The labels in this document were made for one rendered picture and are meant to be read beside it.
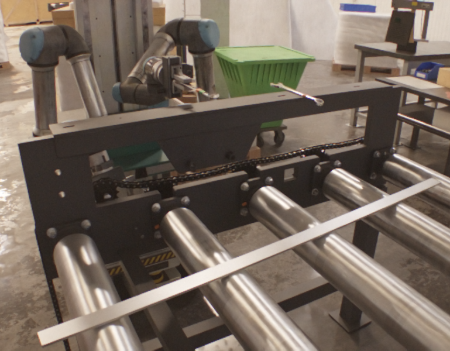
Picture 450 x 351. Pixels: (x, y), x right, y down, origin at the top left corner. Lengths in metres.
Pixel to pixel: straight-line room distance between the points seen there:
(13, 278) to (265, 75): 2.55
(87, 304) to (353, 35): 7.37
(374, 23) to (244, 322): 7.33
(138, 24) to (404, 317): 1.61
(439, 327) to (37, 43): 1.46
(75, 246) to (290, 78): 3.12
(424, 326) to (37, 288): 2.05
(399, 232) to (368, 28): 6.83
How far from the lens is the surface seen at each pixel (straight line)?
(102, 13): 2.02
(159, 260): 2.08
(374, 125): 1.67
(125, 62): 2.07
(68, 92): 4.72
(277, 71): 3.87
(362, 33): 7.95
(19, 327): 2.33
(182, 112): 1.20
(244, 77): 3.77
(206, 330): 1.65
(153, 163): 1.98
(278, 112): 1.34
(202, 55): 1.80
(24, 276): 2.66
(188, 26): 1.79
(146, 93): 1.55
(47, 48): 1.65
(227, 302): 0.93
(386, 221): 1.31
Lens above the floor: 1.51
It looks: 26 degrees down
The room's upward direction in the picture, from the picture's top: 1 degrees clockwise
